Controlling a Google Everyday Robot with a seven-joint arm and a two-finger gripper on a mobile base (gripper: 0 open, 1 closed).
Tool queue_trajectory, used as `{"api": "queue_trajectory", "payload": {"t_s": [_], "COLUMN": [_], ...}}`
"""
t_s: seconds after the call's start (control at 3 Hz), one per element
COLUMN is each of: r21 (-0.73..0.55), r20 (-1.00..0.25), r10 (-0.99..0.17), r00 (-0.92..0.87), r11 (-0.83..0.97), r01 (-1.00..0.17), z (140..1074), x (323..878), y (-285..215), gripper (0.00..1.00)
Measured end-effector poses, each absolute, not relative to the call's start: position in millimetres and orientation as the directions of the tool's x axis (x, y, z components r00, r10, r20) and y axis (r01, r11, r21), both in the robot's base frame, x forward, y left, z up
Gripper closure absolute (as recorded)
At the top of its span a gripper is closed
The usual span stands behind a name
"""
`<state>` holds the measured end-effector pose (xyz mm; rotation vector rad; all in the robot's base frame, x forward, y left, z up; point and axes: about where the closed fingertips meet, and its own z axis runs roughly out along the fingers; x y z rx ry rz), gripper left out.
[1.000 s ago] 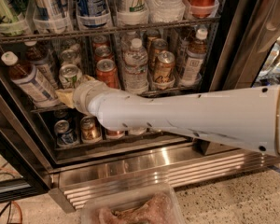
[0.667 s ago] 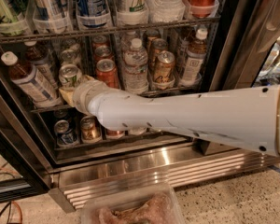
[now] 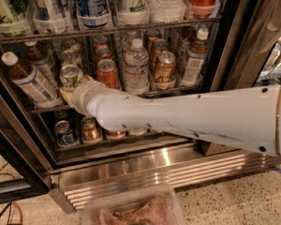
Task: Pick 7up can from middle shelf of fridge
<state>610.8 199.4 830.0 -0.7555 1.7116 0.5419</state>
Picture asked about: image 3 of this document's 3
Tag green white 7up can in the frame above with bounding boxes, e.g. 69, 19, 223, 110
60, 64, 83, 88

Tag steel fridge base grille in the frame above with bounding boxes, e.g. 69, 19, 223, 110
50, 139, 281, 214

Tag gold can bottom shelf left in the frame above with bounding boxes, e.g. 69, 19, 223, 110
81, 117, 102, 143

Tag tea bottle right middle shelf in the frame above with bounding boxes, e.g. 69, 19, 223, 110
180, 27, 209, 82

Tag steel fridge door frame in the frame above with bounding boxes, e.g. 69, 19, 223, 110
198, 0, 281, 157

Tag top wire shelf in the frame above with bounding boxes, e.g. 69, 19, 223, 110
0, 16, 221, 45

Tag orange black cables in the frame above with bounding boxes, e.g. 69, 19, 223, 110
0, 200, 24, 225

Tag red coca-cola can front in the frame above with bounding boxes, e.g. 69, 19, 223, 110
96, 59, 120, 90

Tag front tea bottle left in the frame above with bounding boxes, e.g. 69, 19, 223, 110
1, 52, 58, 103

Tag red can bottom shelf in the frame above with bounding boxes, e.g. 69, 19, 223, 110
107, 131, 126, 140

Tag gold can front middle shelf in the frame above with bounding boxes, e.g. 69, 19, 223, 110
154, 51, 176, 84

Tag clear water bottle middle shelf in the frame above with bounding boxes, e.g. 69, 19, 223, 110
125, 38, 149, 95

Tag clear plastic bin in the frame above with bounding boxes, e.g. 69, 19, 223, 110
81, 184, 186, 225

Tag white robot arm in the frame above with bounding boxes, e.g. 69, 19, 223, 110
60, 79, 281, 157

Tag gold can shelf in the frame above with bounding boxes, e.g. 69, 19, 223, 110
81, 117, 102, 143
154, 51, 176, 84

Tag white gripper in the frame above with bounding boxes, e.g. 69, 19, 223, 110
59, 75, 111, 116

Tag water bottle bottom shelf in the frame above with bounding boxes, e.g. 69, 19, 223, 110
128, 128, 147, 136

